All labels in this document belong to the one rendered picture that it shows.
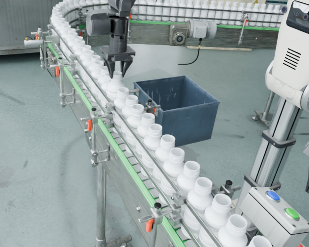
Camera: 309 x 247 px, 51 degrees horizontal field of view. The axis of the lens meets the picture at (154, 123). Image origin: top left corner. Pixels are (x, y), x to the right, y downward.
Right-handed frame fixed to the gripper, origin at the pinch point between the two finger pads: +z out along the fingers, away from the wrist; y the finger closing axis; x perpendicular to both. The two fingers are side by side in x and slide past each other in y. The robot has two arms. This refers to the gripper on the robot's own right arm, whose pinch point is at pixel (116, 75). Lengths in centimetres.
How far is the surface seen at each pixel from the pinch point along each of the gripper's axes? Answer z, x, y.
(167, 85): 28, -39, -46
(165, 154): 6.2, 37.3, 0.7
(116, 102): 6.5, 6.6, 2.4
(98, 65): 3.0, -16.3, 0.7
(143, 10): 11, -126, -72
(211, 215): 6, 59, 2
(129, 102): 3.3, 13.0, 0.8
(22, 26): 72, -300, -8
